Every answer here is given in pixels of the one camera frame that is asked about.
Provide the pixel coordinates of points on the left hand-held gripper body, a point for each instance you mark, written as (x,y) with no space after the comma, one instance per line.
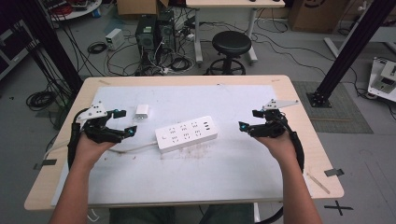
(96,132)

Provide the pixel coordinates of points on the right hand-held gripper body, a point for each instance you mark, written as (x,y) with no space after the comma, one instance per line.
(274,127)

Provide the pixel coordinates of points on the person's left hand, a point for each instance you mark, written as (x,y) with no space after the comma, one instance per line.
(88,152)

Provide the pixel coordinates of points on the person's right hand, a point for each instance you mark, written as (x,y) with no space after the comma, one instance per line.
(281,147)

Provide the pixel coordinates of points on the white charger adapter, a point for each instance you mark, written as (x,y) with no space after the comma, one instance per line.
(141,111)

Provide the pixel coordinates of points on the white power strip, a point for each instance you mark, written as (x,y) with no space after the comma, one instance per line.
(186,133)

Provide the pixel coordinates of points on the grey tape strip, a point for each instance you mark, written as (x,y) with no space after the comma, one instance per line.
(46,163)
(334,172)

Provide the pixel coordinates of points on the grey floor mat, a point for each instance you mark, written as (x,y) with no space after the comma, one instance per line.
(342,118)

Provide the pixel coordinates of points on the thin wooden stick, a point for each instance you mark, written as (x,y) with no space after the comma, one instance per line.
(318,183)

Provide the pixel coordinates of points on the white table mat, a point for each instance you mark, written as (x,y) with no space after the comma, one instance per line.
(193,177)

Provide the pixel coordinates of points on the white power supply box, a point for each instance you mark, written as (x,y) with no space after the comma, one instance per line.
(114,39)

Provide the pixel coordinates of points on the black round stool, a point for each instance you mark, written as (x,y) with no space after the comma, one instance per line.
(232,43)

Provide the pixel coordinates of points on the black computer tower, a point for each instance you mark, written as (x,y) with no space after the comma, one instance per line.
(146,37)
(166,31)

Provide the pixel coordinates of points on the person's dark pants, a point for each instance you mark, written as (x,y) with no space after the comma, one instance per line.
(140,216)

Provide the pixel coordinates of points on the small cardboard box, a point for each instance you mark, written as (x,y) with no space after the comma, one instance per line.
(137,6)

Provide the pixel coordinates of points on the round white table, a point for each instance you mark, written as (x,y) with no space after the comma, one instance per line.
(77,11)

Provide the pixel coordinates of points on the white-legged wooden desk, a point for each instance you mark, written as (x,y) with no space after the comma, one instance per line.
(233,3)

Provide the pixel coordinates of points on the large cardboard box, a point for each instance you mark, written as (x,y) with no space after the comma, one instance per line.
(317,15)

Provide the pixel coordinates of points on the grey equipment rack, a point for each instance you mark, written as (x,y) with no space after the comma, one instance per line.
(12,49)

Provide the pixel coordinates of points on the white device on floor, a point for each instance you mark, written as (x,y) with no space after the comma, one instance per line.
(384,79)

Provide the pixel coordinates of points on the black metal frame post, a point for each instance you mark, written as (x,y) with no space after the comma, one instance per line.
(53,46)
(351,49)

